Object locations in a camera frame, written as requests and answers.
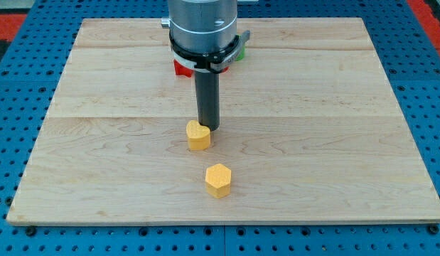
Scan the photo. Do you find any red block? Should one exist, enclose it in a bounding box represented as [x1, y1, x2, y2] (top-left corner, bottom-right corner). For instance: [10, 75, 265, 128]
[173, 60, 193, 78]

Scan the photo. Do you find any green block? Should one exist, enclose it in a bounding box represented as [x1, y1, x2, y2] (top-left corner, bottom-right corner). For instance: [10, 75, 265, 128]
[235, 46, 245, 61]

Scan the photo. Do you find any black clamp ring mount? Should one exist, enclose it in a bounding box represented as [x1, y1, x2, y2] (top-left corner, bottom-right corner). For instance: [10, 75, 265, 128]
[169, 30, 250, 74]

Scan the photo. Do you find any yellow heart block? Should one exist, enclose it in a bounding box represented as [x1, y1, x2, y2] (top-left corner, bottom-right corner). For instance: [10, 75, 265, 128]
[186, 120, 211, 151]

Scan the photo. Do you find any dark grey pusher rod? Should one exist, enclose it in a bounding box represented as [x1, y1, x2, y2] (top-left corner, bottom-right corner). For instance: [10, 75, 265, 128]
[195, 71, 220, 131]

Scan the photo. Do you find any wooden board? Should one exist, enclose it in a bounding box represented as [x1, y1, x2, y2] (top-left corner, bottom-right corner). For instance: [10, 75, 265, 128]
[7, 18, 440, 226]

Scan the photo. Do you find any yellow hexagon block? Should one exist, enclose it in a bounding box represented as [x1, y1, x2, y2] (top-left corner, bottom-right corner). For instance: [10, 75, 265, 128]
[205, 164, 232, 198]

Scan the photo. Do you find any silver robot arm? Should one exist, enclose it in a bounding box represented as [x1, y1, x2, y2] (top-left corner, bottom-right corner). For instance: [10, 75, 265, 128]
[161, 0, 250, 131]

